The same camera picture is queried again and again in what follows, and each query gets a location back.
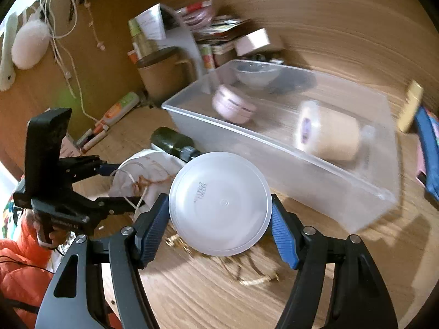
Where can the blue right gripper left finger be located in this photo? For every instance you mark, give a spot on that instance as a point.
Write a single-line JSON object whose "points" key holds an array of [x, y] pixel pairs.
{"points": [[75, 296]]}

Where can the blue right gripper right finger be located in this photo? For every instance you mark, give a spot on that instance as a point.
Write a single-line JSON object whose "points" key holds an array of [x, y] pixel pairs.
{"points": [[359, 297]]}

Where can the white drawstring cloth pouch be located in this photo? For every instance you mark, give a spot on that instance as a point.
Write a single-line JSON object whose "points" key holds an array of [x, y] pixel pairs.
{"points": [[143, 177]]}

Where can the white round plastic container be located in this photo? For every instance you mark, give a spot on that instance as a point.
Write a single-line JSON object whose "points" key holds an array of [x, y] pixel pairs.
{"points": [[220, 204]]}

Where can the pink round cosmetic jar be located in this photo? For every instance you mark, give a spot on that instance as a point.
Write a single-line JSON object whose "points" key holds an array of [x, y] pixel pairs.
{"points": [[233, 105]]}

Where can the left hand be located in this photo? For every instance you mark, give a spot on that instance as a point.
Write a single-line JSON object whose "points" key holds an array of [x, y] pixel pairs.
{"points": [[56, 237]]}

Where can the orange jacket sleeve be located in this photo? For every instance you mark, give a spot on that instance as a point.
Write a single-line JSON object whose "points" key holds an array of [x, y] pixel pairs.
{"points": [[24, 274]]}

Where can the white lip balm stick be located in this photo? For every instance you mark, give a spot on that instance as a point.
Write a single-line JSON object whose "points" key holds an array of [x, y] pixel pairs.
{"points": [[94, 141]]}

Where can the white orange lotion tube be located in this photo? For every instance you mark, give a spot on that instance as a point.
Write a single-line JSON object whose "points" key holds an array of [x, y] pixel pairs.
{"points": [[119, 110]]}

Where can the dark green dropper bottle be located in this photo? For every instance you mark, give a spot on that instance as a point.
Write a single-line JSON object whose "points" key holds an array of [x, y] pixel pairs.
{"points": [[175, 144]]}

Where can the white plush toy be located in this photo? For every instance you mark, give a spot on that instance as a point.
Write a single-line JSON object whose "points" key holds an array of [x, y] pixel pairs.
{"points": [[30, 44]]}

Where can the clear plastic storage bin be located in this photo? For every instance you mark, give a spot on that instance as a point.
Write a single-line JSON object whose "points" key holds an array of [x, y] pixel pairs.
{"points": [[355, 193]]}

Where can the brown ceramic mug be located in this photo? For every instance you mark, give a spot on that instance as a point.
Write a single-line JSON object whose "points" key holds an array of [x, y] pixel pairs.
{"points": [[164, 73]]}

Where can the yellow green spray bottle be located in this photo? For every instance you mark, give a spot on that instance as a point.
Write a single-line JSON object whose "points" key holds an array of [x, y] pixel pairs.
{"points": [[143, 46]]}

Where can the beige bandage roll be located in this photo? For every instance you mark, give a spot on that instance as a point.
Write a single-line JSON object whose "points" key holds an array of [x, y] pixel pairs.
{"points": [[327, 133]]}

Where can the blue patchwork pencil case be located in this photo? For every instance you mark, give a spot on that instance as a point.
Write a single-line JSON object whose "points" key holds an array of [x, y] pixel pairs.
{"points": [[427, 153]]}

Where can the white paper document holder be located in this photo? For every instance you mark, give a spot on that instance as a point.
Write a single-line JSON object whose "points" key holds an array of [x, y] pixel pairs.
{"points": [[163, 25]]}

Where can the fruit pattern card box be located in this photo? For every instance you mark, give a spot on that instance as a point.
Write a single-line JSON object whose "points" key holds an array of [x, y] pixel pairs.
{"points": [[206, 53]]}

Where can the cream small lotion bottle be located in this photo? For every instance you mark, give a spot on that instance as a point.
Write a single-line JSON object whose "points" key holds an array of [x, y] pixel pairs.
{"points": [[414, 95]]}

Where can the stack of booklets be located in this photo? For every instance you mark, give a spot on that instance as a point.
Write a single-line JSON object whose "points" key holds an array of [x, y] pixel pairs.
{"points": [[209, 28]]}

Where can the pink small cardboard box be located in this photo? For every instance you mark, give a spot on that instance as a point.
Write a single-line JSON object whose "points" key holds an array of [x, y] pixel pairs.
{"points": [[259, 41]]}

